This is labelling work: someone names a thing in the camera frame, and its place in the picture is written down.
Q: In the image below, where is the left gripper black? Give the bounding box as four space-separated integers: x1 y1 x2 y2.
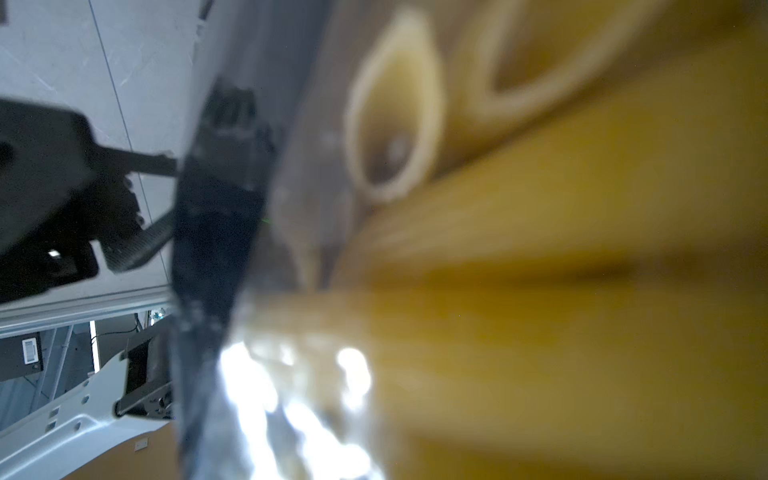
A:
1 99 177 303

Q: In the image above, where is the black penne pasta bag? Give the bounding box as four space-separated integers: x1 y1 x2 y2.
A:
172 1 767 479

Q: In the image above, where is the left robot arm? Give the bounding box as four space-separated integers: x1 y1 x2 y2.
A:
1 99 176 479

